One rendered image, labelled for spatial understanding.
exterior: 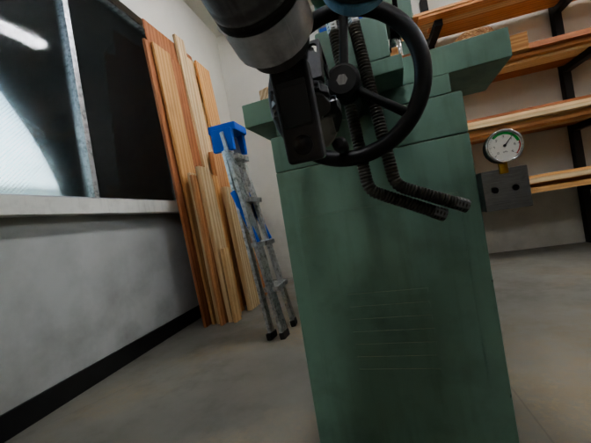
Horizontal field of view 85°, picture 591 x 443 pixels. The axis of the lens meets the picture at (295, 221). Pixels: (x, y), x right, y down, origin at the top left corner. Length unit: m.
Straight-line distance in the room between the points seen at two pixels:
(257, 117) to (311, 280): 0.43
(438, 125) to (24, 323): 1.55
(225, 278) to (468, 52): 1.77
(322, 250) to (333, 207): 0.11
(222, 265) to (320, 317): 1.38
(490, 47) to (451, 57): 0.07
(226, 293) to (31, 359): 1.03
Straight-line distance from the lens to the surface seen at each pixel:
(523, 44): 1.02
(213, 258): 2.17
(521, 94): 3.64
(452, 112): 0.79
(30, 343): 1.66
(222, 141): 1.77
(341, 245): 0.77
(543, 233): 3.58
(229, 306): 2.19
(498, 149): 0.72
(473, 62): 0.82
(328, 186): 0.77
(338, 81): 0.60
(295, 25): 0.36
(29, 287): 1.65
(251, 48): 0.36
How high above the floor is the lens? 0.59
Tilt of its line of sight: level
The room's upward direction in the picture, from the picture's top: 9 degrees counter-clockwise
